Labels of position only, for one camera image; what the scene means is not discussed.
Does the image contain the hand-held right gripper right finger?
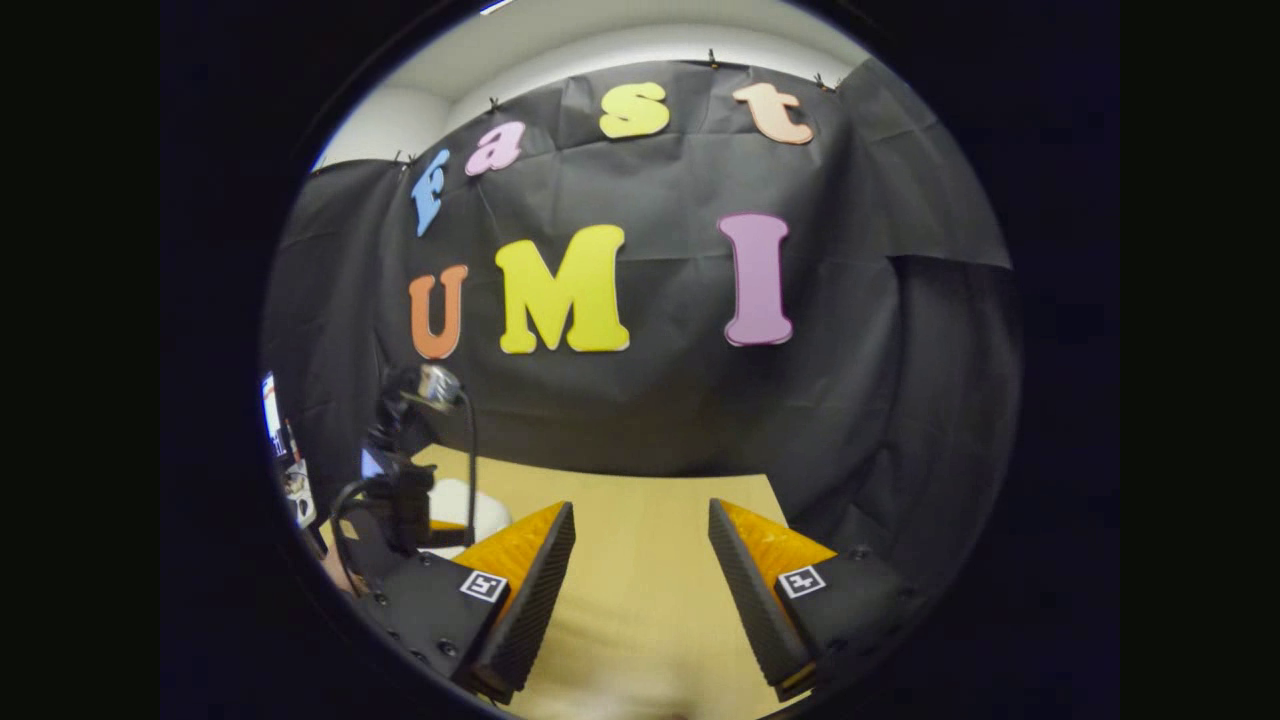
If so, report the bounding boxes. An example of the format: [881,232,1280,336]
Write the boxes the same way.
[707,499,937,705]

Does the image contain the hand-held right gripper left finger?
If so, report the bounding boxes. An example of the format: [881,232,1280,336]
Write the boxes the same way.
[355,502,578,707]

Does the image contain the desk clutter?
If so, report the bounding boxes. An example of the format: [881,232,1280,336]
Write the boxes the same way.
[283,462,319,529]

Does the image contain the computer monitor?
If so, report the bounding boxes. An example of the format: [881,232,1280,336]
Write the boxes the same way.
[261,371,289,461]

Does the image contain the black backdrop cloth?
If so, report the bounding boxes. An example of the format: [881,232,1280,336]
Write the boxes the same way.
[262,58,1023,591]

